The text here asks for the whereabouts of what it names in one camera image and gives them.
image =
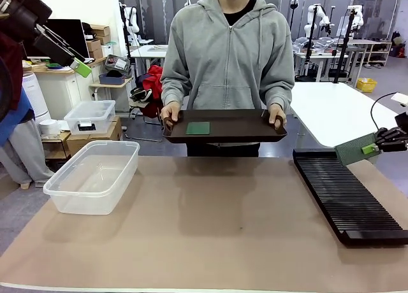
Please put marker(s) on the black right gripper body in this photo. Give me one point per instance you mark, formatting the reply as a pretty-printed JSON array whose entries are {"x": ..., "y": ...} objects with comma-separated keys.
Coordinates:
[{"x": 404, "y": 121}]

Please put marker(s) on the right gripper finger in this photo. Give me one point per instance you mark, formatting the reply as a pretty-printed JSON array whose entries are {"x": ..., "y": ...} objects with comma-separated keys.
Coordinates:
[
  {"x": 392, "y": 146},
  {"x": 389, "y": 133}
]

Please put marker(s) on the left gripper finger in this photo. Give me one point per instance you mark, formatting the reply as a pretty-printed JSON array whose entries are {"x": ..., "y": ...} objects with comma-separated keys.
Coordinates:
[
  {"x": 81, "y": 68},
  {"x": 63, "y": 43}
]

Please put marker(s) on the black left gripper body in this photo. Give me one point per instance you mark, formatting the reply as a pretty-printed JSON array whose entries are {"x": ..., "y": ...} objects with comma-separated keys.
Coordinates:
[{"x": 28, "y": 12}]

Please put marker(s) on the green circuit board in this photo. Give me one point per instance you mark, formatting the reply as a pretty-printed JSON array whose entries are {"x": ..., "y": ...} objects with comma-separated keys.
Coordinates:
[
  {"x": 197, "y": 129},
  {"x": 349, "y": 151}
]

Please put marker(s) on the dark brown serving tray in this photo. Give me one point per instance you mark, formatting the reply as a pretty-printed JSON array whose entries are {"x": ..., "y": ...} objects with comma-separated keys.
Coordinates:
[{"x": 236, "y": 127}]

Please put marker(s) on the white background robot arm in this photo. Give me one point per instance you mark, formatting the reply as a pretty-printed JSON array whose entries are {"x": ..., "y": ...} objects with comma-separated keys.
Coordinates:
[
  {"x": 309, "y": 28},
  {"x": 358, "y": 19},
  {"x": 134, "y": 24}
]

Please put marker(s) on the person's right forearm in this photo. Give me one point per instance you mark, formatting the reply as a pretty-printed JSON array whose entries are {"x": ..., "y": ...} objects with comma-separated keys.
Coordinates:
[{"x": 173, "y": 92}]

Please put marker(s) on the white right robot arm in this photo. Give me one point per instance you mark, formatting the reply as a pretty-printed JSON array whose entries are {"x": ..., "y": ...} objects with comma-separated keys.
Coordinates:
[{"x": 400, "y": 98}]

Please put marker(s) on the person's left forearm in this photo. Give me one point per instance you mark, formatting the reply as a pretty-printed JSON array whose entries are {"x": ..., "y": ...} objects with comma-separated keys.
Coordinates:
[{"x": 280, "y": 92}]

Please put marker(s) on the person's right hand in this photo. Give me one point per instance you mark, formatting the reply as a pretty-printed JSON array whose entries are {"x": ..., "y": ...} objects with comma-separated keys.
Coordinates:
[{"x": 169, "y": 111}]

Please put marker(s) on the person's left hand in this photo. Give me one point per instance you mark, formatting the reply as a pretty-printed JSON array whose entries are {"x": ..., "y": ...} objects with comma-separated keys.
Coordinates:
[{"x": 277, "y": 113}]

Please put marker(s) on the black computer monitor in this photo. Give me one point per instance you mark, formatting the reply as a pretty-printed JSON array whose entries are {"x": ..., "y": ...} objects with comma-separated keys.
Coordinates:
[{"x": 70, "y": 35}]

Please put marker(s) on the green tape roll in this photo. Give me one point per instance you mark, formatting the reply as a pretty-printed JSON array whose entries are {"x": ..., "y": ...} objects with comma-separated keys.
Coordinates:
[{"x": 54, "y": 65}]

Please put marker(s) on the small side table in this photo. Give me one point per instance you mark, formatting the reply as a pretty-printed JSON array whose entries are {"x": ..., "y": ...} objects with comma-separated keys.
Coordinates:
[{"x": 108, "y": 85}]

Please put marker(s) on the blue grey tray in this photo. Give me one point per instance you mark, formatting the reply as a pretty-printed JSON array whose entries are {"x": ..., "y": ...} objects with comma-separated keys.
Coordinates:
[{"x": 111, "y": 79}]

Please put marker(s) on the white plastic container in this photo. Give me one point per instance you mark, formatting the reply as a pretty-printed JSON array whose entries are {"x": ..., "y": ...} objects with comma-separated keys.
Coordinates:
[{"x": 107, "y": 49}]

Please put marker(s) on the black case with label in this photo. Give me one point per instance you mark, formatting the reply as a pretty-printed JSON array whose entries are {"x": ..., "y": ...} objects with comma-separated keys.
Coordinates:
[{"x": 116, "y": 63}]

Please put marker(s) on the small lidded clear bin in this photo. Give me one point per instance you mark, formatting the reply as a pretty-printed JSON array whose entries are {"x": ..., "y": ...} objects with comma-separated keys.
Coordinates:
[{"x": 92, "y": 114}]

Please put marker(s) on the black tripod pole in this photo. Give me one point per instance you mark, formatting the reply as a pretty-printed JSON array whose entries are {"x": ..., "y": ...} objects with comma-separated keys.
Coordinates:
[{"x": 128, "y": 51}]

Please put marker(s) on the yellow crate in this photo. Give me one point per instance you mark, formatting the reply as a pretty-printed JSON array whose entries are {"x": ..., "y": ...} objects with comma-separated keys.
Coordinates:
[{"x": 366, "y": 85}]

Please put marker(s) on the white air purifier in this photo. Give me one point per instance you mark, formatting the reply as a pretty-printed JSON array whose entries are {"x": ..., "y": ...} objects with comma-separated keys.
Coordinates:
[{"x": 35, "y": 95}]

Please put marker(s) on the large white table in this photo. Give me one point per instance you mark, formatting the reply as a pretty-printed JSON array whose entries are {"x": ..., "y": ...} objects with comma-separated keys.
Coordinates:
[{"x": 334, "y": 114}]

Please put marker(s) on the black and white sneaker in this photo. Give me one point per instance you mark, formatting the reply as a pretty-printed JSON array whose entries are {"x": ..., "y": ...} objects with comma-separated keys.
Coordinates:
[{"x": 140, "y": 95}]

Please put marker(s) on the small white round device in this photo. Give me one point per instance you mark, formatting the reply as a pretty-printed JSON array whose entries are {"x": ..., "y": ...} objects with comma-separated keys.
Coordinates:
[{"x": 48, "y": 126}]

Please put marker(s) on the dark red bag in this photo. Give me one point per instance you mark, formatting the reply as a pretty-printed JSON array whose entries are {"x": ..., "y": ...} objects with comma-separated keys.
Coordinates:
[{"x": 400, "y": 51}]

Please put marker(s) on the black slotted rack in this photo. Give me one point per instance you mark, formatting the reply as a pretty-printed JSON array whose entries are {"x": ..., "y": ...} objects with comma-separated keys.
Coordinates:
[{"x": 344, "y": 197}]

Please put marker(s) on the white background table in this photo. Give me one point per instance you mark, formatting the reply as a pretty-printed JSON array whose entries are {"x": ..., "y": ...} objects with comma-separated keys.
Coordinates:
[{"x": 150, "y": 51}]

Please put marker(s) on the red jacket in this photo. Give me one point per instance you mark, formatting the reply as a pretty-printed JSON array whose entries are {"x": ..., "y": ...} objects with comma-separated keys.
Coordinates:
[{"x": 153, "y": 79}]

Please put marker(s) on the large cardboard box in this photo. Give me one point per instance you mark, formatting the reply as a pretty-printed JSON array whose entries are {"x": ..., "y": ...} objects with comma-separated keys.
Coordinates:
[{"x": 105, "y": 137}]

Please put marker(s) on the wooden stool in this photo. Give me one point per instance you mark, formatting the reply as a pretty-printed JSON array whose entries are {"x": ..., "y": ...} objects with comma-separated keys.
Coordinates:
[{"x": 55, "y": 137}]

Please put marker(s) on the wooden shelf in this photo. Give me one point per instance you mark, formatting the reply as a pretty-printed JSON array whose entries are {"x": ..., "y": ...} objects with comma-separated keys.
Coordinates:
[{"x": 373, "y": 42}]

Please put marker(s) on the bystander in grey trousers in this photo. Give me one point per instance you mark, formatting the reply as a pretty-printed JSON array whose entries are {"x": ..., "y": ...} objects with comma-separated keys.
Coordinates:
[{"x": 19, "y": 153}]

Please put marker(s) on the white workbench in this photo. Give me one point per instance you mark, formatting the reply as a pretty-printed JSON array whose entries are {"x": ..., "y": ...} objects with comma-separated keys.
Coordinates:
[{"x": 318, "y": 55}]

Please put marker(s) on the clear plastic bin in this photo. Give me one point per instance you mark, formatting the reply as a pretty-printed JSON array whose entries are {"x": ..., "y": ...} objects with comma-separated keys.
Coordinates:
[{"x": 92, "y": 178}]

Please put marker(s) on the grey hooded sweatshirt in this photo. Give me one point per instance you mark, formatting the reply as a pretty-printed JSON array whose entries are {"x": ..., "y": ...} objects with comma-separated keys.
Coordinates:
[{"x": 223, "y": 57}]

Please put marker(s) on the black stand with lamp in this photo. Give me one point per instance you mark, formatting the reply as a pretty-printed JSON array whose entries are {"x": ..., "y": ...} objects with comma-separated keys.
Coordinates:
[{"x": 294, "y": 3}]

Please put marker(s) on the black undershirt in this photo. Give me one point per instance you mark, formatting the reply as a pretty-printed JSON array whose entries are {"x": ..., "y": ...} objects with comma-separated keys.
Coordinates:
[{"x": 234, "y": 16}]

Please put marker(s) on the metal frame chair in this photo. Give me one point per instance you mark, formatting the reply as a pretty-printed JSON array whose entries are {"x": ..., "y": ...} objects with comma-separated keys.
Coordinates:
[{"x": 138, "y": 105}]

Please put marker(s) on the black camera stand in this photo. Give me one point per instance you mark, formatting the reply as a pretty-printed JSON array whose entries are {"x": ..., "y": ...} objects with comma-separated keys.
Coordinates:
[
  {"x": 304, "y": 78},
  {"x": 346, "y": 44}
]

